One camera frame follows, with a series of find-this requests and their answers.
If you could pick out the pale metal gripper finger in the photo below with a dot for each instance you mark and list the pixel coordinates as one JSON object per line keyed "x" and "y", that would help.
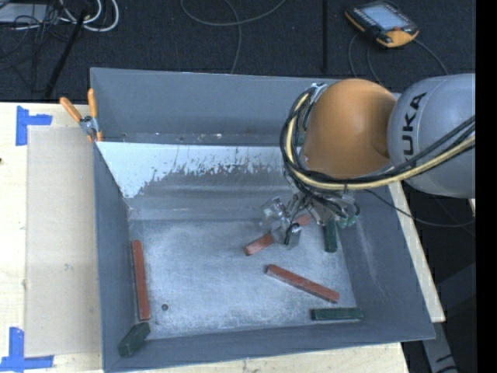
{"x": 273, "y": 210}
{"x": 293, "y": 237}

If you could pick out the dark green flat block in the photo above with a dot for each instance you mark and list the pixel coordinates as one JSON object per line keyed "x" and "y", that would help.
{"x": 134, "y": 339}
{"x": 331, "y": 237}
{"x": 337, "y": 314}

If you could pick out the red-brown flat block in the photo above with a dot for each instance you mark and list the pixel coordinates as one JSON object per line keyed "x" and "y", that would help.
{"x": 303, "y": 284}
{"x": 140, "y": 282}
{"x": 258, "y": 245}

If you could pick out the grey metal bin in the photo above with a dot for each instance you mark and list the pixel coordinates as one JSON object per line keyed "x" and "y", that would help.
{"x": 217, "y": 270}

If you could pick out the pale wood flat board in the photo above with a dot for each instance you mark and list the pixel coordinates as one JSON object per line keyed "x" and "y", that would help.
{"x": 58, "y": 227}

